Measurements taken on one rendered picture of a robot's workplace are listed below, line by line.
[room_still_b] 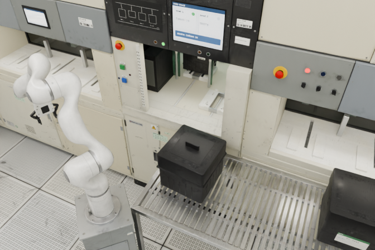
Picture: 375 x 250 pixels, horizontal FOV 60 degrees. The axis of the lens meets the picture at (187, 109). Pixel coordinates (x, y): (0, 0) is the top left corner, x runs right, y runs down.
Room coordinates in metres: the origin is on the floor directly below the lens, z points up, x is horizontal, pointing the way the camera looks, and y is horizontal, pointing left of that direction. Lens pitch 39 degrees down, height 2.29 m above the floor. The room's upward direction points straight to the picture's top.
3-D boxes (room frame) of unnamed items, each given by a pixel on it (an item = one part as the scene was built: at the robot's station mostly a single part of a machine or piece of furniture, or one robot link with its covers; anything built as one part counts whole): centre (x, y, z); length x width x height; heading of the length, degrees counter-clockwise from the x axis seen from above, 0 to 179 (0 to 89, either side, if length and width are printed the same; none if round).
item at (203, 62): (2.21, -0.10, 1.06); 0.24 x 0.20 x 0.32; 65
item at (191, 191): (1.24, -0.03, 0.85); 0.28 x 0.28 x 0.17; 60
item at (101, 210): (1.02, 0.46, 0.85); 0.19 x 0.19 x 0.18
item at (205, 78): (2.21, -0.10, 0.89); 0.22 x 0.21 x 0.04; 155
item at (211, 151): (1.24, -0.03, 0.98); 0.29 x 0.29 x 0.13; 60
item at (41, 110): (1.48, 0.84, 1.12); 0.10 x 0.07 x 0.11; 130
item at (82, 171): (1.00, 0.48, 1.07); 0.19 x 0.12 x 0.24; 130
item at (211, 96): (1.80, -0.21, 0.89); 0.22 x 0.21 x 0.04; 155
